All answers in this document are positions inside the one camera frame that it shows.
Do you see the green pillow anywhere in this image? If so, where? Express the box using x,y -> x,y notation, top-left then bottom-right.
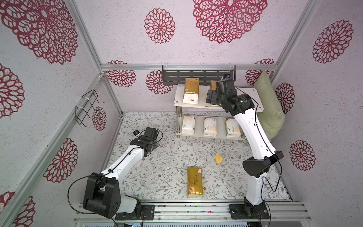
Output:
254,71 -> 285,141

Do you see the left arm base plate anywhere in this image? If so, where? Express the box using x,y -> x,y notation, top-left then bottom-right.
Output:
114,205 -> 155,221

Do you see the grey wall-mounted metal rack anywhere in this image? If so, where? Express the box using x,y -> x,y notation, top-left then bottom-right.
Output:
162,65 -> 236,85

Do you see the small yellow object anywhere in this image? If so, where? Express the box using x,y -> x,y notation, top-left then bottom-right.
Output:
215,154 -> 224,164

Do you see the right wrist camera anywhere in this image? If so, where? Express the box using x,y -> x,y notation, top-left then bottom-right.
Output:
222,73 -> 231,80

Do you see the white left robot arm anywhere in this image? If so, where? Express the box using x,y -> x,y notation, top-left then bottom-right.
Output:
82,127 -> 162,219

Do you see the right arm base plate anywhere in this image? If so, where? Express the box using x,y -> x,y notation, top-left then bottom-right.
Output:
229,203 -> 270,220

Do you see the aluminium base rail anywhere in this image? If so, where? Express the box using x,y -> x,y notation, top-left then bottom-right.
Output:
73,201 -> 313,223

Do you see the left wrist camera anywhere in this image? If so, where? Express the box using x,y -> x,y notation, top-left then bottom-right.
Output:
133,130 -> 140,137

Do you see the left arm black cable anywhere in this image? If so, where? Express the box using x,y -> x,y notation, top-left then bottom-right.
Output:
67,127 -> 164,227

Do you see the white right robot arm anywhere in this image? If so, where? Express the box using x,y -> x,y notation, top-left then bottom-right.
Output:
208,79 -> 283,208

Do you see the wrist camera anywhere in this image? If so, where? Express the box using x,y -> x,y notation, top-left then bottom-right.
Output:
222,73 -> 231,80
133,130 -> 140,137

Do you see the white two-tier shelf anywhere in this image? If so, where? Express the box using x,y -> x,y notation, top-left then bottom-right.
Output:
173,84 -> 265,140

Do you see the white tissue pack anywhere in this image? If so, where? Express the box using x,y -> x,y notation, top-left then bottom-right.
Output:
181,115 -> 196,135
203,118 -> 217,137
225,118 -> 242,138

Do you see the gold tissue pack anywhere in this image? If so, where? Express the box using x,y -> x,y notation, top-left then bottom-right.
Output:
210,80 -> 217,91
187,167 -> 204,199
183,78 -> 199,105

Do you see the floral table mat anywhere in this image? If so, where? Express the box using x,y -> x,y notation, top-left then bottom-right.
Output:
109,111 -> 290,201

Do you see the black wire wall rack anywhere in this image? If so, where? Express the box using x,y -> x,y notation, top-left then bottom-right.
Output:
74,89 -> 104,128

